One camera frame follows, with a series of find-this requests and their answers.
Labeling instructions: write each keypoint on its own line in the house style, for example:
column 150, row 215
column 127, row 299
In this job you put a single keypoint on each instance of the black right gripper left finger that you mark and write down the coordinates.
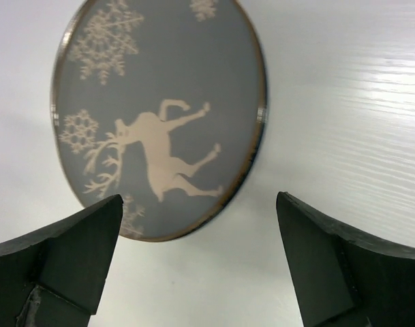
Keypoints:
column 55, row 276

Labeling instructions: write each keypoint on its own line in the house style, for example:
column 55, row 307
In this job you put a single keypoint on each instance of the dark green reindeer plate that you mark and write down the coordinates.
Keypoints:
column 163, row 103

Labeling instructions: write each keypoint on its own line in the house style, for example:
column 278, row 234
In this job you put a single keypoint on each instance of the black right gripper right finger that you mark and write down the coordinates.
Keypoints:
column 343, row 276

